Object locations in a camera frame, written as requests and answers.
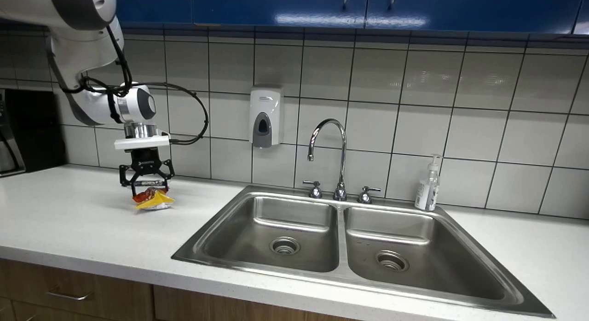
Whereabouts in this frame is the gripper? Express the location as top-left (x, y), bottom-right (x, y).
top-left (119, 148), bottom-right (176, 198)

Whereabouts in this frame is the orange and yellow packet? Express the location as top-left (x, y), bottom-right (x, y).
top-left (132, 187), bottom-right (176, 211)

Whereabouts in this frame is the steel double sink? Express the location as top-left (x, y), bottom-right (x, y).
top-left (171, 185), bottom-right (556, 319)

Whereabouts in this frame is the black coffee maker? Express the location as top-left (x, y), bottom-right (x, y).
top-left (0, 88), bottom-right (66, 177)

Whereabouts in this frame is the wooden drawer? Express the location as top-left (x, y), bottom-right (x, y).
top-left (11, 301), bottom-right (121, 321)
top-left (0, 258), bottom-right (155, 321)

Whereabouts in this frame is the blue cabinet door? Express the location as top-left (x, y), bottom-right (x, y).
top-left (114, 0), bottom-right (193, 25)
top-left (366, 0), bottom-right (585, 35)
top-left (573, 0), bottom-right (589, 35)
top-left (192, 0), bottom-right (369, 29)

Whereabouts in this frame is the chrome tap lever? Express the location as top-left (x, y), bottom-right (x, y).
top-left (302, 179), bottom-right (323, 199)
top-left (357, 186), bottom-right (382, 205)

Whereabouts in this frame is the chrome gooseneck tap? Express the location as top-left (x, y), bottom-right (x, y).
top-left (307, 118), bottom-right (348, 202)

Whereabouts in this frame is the clear pump sanitizer bottle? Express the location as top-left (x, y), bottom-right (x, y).
top-left (414, 154), bottom-right (443, 212)

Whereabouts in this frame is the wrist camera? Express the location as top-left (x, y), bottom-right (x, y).
top-left (114, 134), bottom-right (171, 151)

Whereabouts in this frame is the white wall soap dispenser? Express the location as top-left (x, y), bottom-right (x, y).
top-left (249, 86), bottom-right (284, 149)

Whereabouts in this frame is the blue wall cabinet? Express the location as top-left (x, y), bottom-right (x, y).
top-left (114, 0), bottom-right (589, 36)

